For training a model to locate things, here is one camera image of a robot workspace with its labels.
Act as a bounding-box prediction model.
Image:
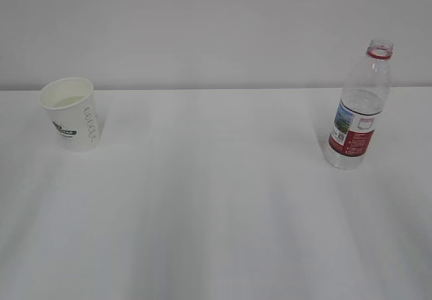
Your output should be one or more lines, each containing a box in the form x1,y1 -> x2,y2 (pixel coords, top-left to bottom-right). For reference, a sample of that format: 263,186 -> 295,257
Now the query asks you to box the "white paper cup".
38,78 -> 100,151

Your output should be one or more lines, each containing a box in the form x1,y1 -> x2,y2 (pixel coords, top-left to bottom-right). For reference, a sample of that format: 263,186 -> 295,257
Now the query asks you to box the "clear plastic water bottle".
324,39 -> 394,170

